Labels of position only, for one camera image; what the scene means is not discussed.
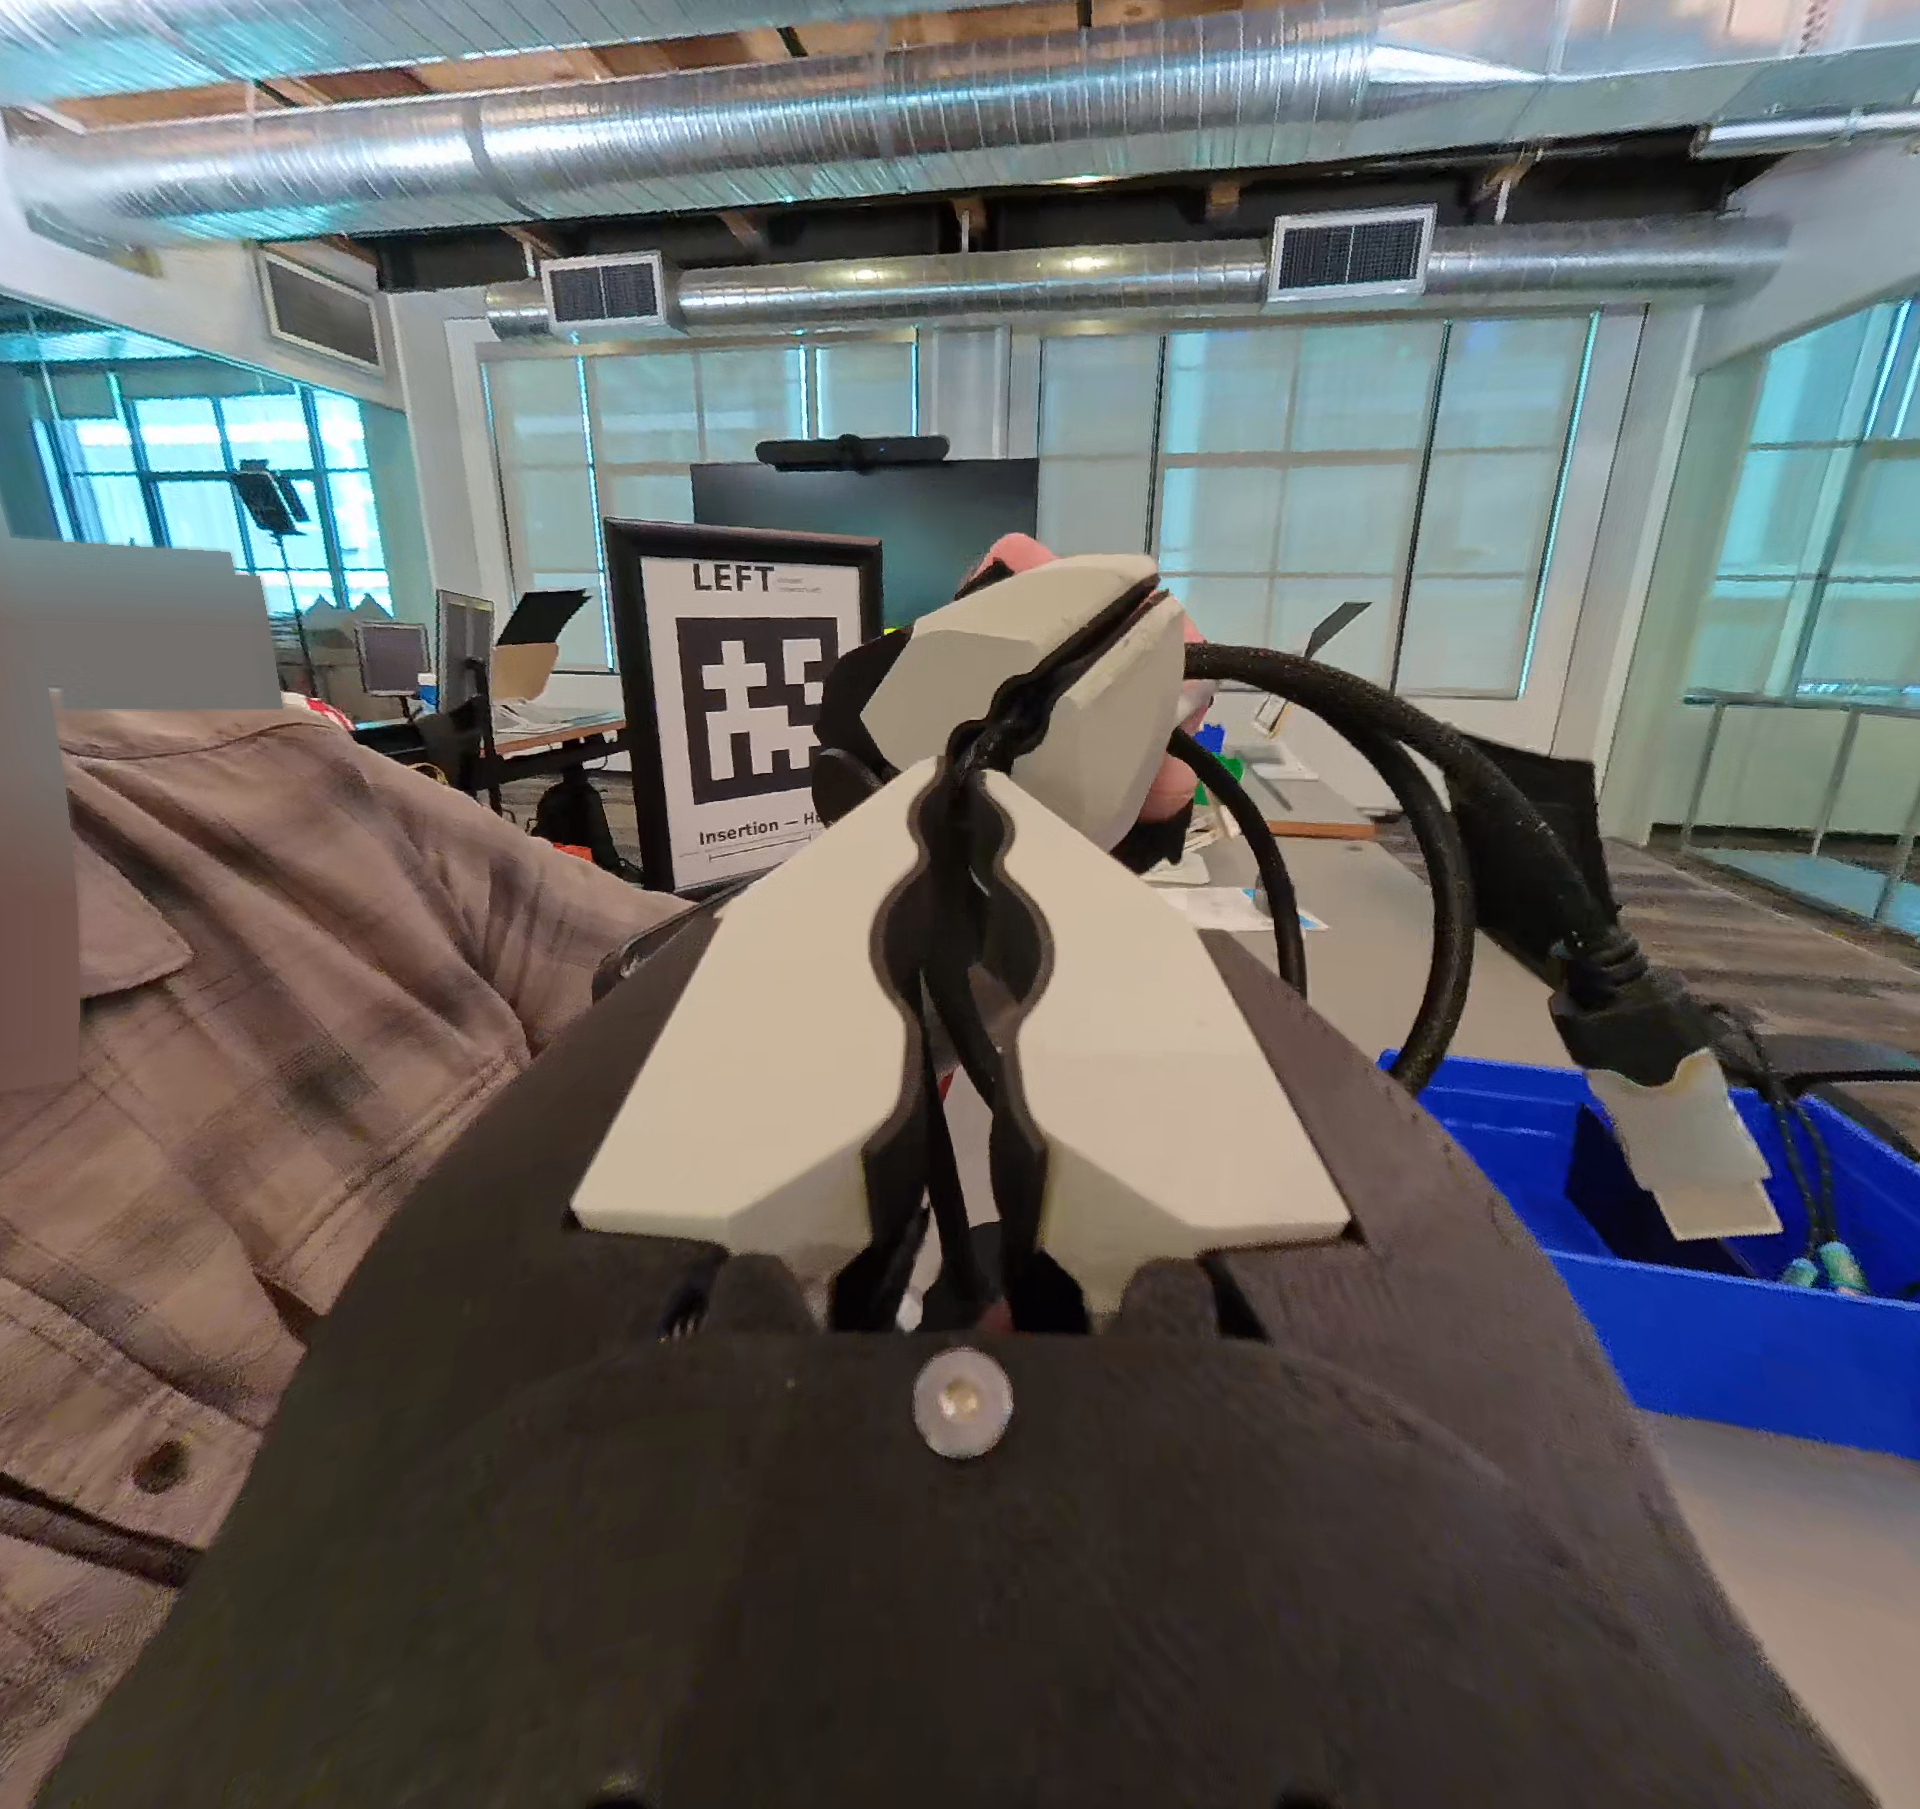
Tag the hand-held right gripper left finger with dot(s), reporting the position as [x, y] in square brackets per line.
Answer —
[751, 1088]

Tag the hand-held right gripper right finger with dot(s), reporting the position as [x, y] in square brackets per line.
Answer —
[1169, 1088]

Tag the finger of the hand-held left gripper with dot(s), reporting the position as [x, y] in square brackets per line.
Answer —
[1117, 731]
[991, 639]

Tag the person's left forearm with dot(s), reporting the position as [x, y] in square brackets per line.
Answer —
[376, 863]

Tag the green plastic bin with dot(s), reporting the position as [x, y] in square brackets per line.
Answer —
[1218, 760]

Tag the large black monitor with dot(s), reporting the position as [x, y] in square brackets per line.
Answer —
[930, 519]

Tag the white paper sheet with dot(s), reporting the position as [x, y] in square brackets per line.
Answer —
[1245, 909]

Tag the black panel on white stand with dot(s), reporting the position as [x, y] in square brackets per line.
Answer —
[1329, 624]

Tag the large paned window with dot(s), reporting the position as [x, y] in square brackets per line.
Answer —
[1348, 488]
[541, 488]
[1831, 488]
[195, 473]

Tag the small desk monitor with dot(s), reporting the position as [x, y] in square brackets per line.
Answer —
[466, 639]
[393, 658]

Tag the black office chair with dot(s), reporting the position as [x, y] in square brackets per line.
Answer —
[1567, 788]

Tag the white air vent grille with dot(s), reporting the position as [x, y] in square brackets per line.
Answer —
[603, 291]
[1348, 254]
[320, 314]

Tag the blue plastic bin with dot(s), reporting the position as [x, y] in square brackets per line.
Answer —
[1724, 1351]

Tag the glass railing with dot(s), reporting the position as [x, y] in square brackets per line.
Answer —
[1800, 788]

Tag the black camera bar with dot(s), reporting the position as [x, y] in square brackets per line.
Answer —
[854, 453]

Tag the slim silver air duct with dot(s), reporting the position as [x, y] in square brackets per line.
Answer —
[975, 282]

